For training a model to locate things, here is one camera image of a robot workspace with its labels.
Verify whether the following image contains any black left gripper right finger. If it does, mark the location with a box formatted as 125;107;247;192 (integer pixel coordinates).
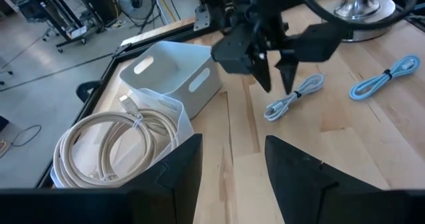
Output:
264;135;389;224

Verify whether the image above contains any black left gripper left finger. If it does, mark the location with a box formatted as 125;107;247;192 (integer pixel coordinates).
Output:
121;133;203;224

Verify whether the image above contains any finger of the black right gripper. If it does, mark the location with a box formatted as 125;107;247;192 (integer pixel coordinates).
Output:
250;53;274;94
274;55;300;96

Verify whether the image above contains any white braided USB cable bundle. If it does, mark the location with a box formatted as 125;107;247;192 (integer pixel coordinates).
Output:
264;72;325;122

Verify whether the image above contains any beige braided USB cable coil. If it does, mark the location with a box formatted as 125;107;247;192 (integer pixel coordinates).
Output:
98;108;180;181
52;94;157;189

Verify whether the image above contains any light blue USB cable bundle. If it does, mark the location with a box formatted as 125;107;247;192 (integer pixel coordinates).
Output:
348;53;422;101

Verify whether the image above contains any grey floor fan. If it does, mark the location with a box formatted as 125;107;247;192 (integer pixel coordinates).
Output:
118;0;154;21

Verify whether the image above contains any black table clamp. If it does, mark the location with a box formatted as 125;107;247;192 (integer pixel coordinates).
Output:
75;80;103;104

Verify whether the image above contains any black equipment case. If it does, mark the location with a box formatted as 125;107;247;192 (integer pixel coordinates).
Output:
84;0;119;27

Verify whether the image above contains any black wheeled cart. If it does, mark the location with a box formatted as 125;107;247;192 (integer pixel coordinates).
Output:
16;0;87;54

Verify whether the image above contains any grey metal bracket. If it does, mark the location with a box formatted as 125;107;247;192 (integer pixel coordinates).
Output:
193;4;211;31

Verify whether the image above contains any white plastic bin with handles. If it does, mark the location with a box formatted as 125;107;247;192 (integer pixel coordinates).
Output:
118;40;223;120

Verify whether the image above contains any yellow floor cable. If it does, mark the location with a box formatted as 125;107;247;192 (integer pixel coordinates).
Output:
158;0;177;23

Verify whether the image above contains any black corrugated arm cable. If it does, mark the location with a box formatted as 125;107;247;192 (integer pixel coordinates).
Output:
294;0;418;31

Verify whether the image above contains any coiled beige cable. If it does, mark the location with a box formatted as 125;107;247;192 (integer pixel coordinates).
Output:
49;87;195;189

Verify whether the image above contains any silver arm base mount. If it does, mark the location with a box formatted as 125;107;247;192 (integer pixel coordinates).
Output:
333;0;398;43

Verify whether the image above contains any thin black floor cable loop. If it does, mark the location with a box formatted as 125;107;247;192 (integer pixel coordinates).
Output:
9;124;43;148

